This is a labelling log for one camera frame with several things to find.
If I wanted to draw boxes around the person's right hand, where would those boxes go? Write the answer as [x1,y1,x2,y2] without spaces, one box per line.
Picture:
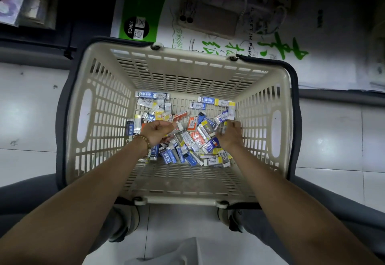
[216,120,244,151]

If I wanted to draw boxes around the person's left hand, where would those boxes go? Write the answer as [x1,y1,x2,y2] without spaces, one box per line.
[140,120,182,148]

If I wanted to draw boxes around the pile of mixed packaged erasers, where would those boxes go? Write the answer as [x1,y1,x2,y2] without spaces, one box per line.
[126,91,237,168]

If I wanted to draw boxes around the beige plastic shopping basket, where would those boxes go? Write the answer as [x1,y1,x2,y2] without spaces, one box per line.
[55,36,302,207]

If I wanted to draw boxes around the person's right forearm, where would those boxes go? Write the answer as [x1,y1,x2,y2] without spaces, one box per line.
[230,144,383,265]

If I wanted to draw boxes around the person's left forearm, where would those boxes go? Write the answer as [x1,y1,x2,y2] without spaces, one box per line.
[0,140,150,265]

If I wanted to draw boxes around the person's right shoe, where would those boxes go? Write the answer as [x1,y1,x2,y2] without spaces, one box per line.
[217,208,244,233]

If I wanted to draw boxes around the person's shoe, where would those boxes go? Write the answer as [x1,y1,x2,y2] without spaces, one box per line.
[109,205,140,243]
[217,208,244,233]

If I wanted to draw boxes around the person's left shoe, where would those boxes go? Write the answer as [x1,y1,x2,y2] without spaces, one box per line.
[109,205,140,243]

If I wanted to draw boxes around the grey plastic stool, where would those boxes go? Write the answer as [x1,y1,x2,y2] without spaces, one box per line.
[125,237,204,265]

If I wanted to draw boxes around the green and white paper pack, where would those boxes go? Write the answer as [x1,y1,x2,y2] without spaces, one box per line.
[110,0,371,91]

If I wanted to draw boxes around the dark metal shelf unit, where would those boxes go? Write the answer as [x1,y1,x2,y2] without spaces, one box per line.
[0,0,385,108]

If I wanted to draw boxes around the purple cartoon cover book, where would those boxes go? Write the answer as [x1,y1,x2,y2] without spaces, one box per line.
[0,0,58,29]

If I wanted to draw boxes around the wooden bead bracelet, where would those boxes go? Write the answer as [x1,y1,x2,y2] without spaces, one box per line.
[132,134,152,157]

